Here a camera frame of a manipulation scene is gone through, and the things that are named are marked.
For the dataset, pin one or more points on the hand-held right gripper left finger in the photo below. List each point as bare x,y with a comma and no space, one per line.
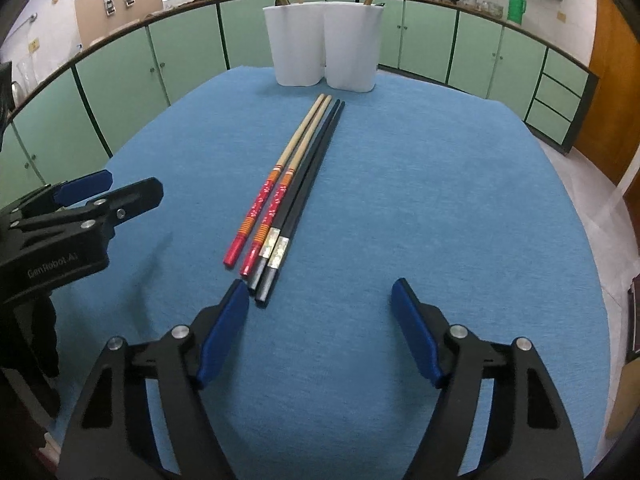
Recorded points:
222,335

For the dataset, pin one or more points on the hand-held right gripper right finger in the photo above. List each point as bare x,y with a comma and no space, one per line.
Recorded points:
417,335

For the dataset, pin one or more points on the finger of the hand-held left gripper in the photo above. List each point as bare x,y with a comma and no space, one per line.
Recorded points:
130,200
82,186

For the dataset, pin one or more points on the black chopstick silver band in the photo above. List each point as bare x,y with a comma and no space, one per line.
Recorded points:
309,185
300,185

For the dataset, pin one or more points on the white two-compartment utensil holder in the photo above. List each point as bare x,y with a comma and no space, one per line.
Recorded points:
300,45

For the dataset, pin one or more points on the long green base cabinet run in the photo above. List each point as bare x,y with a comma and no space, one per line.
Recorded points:
125,75

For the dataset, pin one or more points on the clear glass pitcher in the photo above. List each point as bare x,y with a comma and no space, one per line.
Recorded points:
27,77

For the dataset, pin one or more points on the blue table mat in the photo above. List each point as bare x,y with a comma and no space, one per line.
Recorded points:
400,185

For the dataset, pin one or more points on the brown countertop water dispenser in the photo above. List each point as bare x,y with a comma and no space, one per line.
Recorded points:
120,15

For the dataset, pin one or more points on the green base cabinet with drawers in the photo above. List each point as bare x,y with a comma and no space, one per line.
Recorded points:
475,55

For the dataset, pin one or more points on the glass jars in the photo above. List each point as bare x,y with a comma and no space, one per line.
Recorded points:
482,5

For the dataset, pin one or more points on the green thermos flask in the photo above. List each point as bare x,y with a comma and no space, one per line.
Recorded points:
516,6

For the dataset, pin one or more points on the yellowed wall outlet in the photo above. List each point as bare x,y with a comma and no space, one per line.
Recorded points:
33,44

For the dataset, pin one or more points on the small wall outlet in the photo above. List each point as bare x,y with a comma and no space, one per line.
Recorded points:
561,16

